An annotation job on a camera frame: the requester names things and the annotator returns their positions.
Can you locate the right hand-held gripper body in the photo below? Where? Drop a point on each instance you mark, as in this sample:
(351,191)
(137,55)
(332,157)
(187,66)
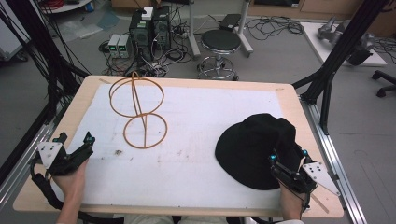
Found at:
(308,175)

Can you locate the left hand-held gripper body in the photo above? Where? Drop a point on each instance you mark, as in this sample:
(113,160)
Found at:
(49,153)

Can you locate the black hat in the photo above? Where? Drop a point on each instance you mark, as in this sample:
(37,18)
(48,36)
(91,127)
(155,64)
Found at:
(252,149)

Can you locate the person's right hand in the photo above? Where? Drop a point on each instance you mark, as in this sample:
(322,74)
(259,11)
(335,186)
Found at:
(291,200)

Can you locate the person's left hand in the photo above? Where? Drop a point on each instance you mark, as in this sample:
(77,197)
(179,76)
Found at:
(72,183)

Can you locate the white table mat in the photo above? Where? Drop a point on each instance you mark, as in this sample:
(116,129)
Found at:
(186,149)

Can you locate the grey power supply unit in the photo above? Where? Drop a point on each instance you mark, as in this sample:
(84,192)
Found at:
(124,45)
(113,45)

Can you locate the black office chair base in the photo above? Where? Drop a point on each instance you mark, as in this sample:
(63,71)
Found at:
(384,82)

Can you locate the white platform board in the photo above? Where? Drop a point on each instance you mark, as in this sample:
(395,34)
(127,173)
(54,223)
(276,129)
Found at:
(314,40)

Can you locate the black computer tower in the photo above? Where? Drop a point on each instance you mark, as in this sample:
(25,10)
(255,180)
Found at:
(140,31)
(162,29)

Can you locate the black round stool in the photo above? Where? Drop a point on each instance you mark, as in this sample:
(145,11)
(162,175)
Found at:
(220,46)

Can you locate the grey metal table stand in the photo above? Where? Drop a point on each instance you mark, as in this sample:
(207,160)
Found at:
(243,25)

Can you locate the white adapter box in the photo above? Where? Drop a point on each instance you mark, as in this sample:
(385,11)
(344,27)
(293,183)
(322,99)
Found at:
(147,13)

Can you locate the black box on floor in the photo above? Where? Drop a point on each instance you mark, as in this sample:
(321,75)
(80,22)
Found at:
(229,21)

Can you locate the aluminium rail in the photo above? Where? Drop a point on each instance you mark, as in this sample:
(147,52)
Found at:
(333,161)
(21,168)

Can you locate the black frame post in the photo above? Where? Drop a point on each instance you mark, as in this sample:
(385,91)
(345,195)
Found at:
(40,46)
(339,53)

